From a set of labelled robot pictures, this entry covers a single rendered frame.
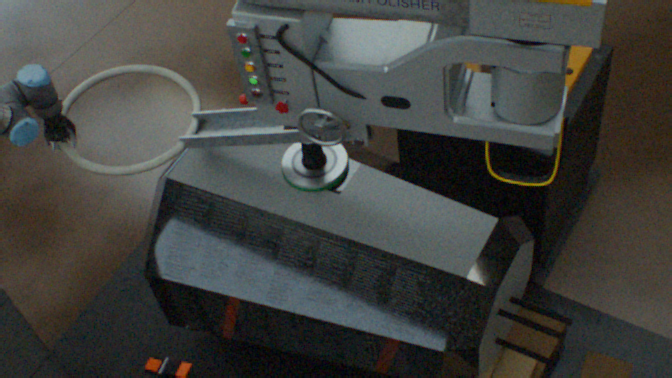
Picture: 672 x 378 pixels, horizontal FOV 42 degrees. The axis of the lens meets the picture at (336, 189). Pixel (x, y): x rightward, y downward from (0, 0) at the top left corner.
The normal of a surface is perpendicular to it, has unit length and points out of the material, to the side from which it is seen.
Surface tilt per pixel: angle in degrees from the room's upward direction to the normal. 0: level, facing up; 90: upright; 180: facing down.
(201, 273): 45
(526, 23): 90
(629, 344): 0
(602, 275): 0
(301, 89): 90
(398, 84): 90
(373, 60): 4
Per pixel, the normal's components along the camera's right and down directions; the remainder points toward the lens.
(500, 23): -0.29, 0.77
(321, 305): -0.40, 0.07
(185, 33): -0.11, -0.62
